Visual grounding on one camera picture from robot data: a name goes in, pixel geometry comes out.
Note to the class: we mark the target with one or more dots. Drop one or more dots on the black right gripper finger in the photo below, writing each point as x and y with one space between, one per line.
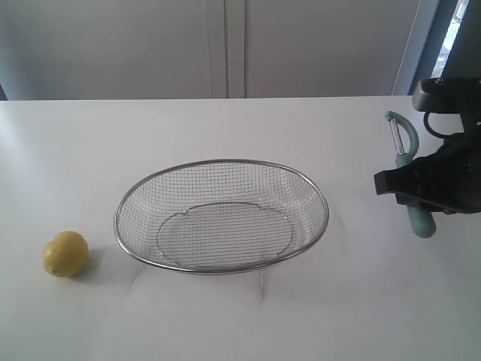
403 199
416 178

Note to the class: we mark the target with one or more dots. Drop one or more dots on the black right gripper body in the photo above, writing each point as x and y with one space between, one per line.
457 172

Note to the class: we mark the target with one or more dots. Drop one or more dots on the teal handled vegetable peeler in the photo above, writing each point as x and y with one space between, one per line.
422 223

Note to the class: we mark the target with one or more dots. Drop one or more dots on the yellow lemon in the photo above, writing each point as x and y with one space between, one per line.
65 255

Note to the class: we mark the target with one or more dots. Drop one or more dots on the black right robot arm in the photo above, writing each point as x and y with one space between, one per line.
463 62

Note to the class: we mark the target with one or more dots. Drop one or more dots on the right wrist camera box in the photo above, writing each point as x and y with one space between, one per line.
447 95

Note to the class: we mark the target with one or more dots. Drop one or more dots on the oval metal wire basket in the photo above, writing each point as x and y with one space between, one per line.
220 216

